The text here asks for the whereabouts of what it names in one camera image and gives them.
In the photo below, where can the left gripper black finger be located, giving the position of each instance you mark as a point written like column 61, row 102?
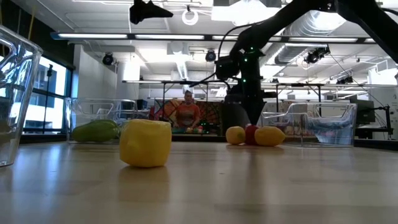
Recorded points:
column 143, row 11

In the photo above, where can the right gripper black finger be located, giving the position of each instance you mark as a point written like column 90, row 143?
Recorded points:
column 247, row 112
column 258, row 112

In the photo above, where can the yellow lemon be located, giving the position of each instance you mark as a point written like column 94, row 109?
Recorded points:
column 235, row 136
column 270, row 137

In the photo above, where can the yellow bell pepper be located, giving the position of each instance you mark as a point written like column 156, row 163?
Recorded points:
column 145, row 143

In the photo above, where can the green pepper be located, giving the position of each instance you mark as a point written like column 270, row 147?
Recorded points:
column 94, row 132

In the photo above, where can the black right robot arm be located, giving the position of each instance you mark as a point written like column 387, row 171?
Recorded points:
column 267, row 28

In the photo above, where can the red bell pepper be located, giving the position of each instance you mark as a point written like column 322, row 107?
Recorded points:
column 250, row 135

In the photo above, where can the colourful patterned banner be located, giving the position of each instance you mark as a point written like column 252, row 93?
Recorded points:
column 211, row 113

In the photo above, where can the black ceiling spotlight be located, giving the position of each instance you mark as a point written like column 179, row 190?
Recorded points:
column 210, row 56
column 107, row 59

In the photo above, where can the long ceiling light bar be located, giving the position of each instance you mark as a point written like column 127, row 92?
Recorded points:
column 93, row 36

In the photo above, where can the person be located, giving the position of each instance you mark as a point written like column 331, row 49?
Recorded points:
column 187, row 113

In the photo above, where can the clear plastic basket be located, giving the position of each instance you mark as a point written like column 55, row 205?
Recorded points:
column 81, row 109
column 329, row 130
column 18, row 93

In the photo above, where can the black computer monitor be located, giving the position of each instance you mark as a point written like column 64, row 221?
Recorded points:
column 365, row 112

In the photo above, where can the black light stand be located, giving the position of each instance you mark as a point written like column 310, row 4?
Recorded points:
column 47, row 102

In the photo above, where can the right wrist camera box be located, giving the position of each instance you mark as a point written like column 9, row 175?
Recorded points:
column 227, row 67

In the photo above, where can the black ceiling camera cluster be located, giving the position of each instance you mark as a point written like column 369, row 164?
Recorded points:
column 317, row 55

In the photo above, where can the black frame station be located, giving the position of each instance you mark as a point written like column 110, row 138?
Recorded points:
column 174, row 82

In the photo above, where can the silver ventilation duct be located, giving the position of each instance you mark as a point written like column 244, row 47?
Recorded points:
column 311, row 25

